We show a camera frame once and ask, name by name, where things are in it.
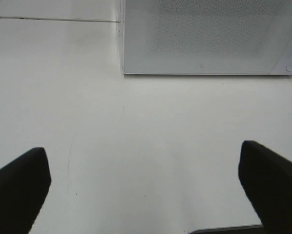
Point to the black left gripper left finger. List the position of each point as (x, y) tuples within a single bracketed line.
[(24, 185)]

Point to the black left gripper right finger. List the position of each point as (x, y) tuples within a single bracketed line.
[(266, 178)]

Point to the white microwave door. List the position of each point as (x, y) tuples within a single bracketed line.
[(205, 37)]

